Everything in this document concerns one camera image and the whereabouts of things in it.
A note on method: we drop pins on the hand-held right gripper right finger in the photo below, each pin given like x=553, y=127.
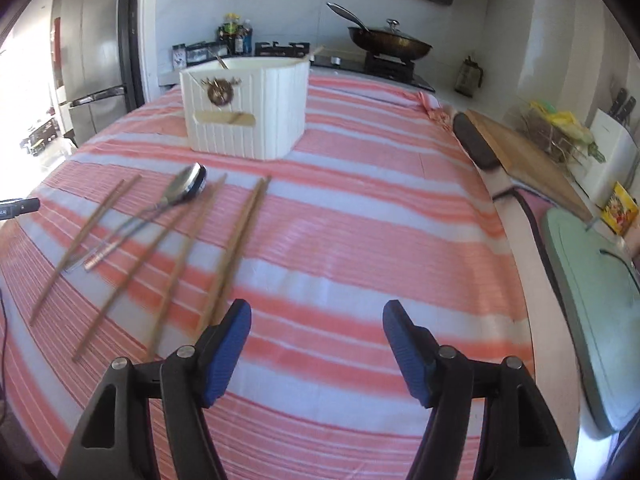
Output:
x=407, y=355

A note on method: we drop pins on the yellow plastic bag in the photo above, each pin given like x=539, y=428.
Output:
x=560, y=117

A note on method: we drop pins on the green cutting board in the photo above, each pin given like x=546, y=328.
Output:
x=595, y=310

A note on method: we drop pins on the black spice jar set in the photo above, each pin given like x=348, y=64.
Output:
x=205, y=52

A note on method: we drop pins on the pink mat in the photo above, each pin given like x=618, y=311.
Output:
x=532, y=220

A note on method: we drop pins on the wooden cutting board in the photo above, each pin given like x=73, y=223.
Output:
x=530, y=160

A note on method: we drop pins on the dark oil jug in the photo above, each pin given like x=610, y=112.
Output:
x=468, y=76

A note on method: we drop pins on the glass wok lid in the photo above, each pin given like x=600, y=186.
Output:
x=392, y=32

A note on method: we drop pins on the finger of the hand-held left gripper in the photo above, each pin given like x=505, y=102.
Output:
x=20, y=207

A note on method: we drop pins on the yellow-capped sauce bottle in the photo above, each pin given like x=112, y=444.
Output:
x=229, y=32

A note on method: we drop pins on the black gas stove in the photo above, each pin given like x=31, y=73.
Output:
x=350, y=62

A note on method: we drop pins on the dark narrow board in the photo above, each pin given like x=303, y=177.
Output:
x=475, y=140

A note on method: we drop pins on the dark metal spoon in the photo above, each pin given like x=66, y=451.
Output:
x=202, y=176

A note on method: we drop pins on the pink white striped cloth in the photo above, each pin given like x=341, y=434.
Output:
x=350, y=220

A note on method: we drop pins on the dark wok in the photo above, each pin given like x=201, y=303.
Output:
x=395, y=49

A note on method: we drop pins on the blue bottle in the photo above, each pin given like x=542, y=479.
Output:
x=247, y=37

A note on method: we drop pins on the small white spice jar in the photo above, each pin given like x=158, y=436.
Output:
x=179, y=56

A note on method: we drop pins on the dining furniture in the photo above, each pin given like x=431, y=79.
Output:
x=40, y=135

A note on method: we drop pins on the grey refrigerator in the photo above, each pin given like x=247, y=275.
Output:
x=92, y=50

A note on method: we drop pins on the white knife block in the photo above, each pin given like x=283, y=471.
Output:
x=607, y=150

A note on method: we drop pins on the white ribbed utensil holder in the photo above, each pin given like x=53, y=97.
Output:
x=250, y=110

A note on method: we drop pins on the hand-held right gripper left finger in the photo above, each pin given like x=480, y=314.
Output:
x=227, y=355

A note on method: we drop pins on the silver metal spoon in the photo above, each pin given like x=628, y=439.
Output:
x=180, y=187

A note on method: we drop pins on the yellow packet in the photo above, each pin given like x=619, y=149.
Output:
x=620, y=207

